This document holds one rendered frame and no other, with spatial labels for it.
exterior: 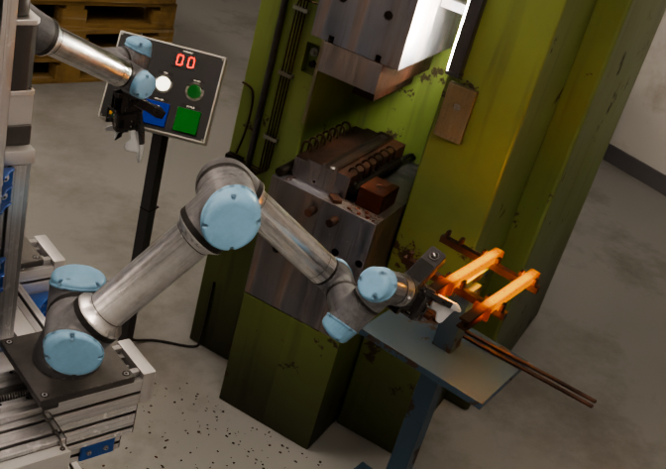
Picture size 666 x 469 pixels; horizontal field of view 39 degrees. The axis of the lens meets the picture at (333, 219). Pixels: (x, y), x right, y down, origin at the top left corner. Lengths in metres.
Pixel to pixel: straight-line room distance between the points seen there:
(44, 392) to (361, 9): 1.38
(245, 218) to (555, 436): 2.30
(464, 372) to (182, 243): 1.06
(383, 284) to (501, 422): 1.90
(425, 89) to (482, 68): 0.49
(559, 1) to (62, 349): 1.59
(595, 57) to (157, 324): 1.90
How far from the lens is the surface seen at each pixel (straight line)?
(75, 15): 5.60
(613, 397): 4.21
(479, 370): 2.63
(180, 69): 2.97
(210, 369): 3.54
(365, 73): 2.75
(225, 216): 1.75
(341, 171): 2.89
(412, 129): 3.26
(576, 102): 3.16
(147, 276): 1.84
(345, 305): 1.99
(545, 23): 2.69
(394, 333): 2.64
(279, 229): 1.97
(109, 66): 2.45
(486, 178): 2.83
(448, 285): 2.40
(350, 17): 2.75
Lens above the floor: 2.18
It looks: 27 degrees down
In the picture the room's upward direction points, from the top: 16 degrees clockwise
